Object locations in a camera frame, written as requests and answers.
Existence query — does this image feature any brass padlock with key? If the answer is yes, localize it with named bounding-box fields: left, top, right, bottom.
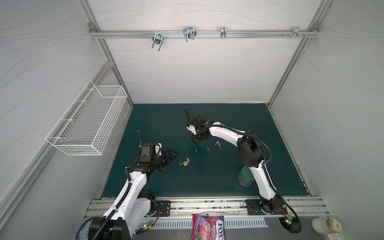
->
left=179, top=157, right=190, bottom=166

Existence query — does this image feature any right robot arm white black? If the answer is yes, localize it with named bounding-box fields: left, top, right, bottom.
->
left=186, top=113, right=284, bottom=215

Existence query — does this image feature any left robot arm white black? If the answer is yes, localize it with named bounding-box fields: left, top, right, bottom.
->
left=88, top=143, right=179, bottom=240

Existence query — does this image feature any purple candy bag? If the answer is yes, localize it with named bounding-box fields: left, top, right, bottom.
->
left=192, top=214, right=226, bottom=240

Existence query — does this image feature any metal u-bolt clamp middle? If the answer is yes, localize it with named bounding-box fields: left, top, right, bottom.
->
left=183, top=27, right=197, bottom=42

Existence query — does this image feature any metal u-bolt clamp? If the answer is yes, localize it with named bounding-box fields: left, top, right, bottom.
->
left=183, top=27, right=197, bottom=42
left=152, top=33, right=164, bottom=51

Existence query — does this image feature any metal u-bolt clamp left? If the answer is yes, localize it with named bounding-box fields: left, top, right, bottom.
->
left=152, top=33, right=164, bottom=51

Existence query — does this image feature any blue white ceramic plate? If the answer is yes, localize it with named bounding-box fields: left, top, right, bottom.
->
left=75, top=217, right=95, bottom=240

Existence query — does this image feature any white plastic bottle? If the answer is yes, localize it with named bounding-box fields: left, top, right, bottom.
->
left=311, top=218, right=343, bottom=235

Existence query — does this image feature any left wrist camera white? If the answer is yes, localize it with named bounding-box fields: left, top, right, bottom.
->
left=150, top=143, right=162, bottom=157

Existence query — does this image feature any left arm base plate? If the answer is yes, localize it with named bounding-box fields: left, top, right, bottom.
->
left=146, top=201, right=171, bottom=217

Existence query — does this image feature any white slotted cable duct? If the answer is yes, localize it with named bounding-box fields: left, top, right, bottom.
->
left=134, top=217, right=268, bottom=231

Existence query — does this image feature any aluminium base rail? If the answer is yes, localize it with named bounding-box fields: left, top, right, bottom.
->
left=84, top=196, right=331, bottom=220

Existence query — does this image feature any white wire basket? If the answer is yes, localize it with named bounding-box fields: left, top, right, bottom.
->
left=45, top=80, right=127, bottom=156

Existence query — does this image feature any aluminium cross rail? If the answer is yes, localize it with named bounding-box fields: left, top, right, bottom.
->
left=90, top=29, right=321, bottom=39

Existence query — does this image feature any small metal bracket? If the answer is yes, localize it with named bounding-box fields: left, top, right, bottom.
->
left=221, top=27, right=227, bottom=39

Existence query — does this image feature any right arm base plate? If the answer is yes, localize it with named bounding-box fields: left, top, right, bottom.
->
left=244, top=196, right=288, bottom=216

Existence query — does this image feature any metal hook bracket right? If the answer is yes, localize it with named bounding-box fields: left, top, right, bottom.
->
left=282, top=27, right=309, bottom=39

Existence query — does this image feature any right black corrugated cable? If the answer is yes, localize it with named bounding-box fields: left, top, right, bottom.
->
left=183, top=107, right=302, bottom=234

